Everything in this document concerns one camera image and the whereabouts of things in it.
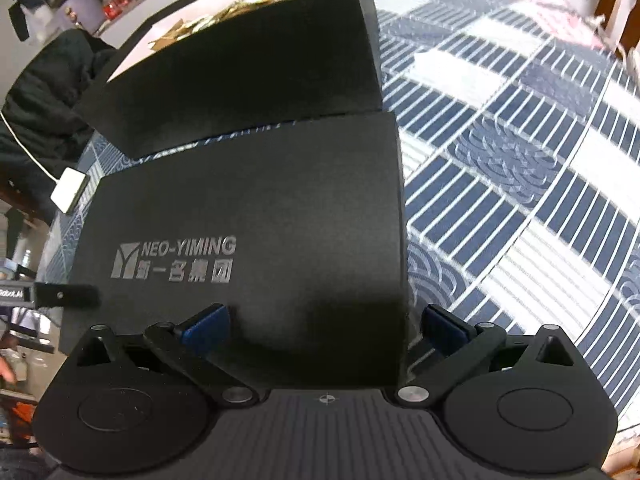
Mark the lavender container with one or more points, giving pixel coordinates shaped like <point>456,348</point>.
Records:
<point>82,10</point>

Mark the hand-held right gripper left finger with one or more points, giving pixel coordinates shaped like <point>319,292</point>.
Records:
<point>205,327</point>

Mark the black storage box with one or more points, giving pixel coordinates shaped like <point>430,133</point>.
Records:
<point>240,70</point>

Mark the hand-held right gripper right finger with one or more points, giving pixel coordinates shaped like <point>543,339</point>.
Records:
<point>440,327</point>

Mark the blue patterned desktop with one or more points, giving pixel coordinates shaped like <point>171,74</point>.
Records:
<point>500,210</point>

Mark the pile of gold packets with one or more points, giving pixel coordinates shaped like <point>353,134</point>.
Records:
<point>225,15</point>

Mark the pink cloth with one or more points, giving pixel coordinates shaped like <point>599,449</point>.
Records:
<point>555,15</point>

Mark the dark jacket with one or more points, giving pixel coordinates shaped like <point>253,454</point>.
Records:
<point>45,100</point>

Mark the wooden chair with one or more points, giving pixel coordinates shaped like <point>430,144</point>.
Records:
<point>617,5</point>

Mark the white power bank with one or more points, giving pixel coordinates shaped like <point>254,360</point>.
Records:
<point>70,190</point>

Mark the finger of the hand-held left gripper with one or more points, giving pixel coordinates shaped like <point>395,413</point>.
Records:
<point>70,296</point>

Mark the black printed box lid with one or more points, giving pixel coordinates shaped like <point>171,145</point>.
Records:
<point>250,200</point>

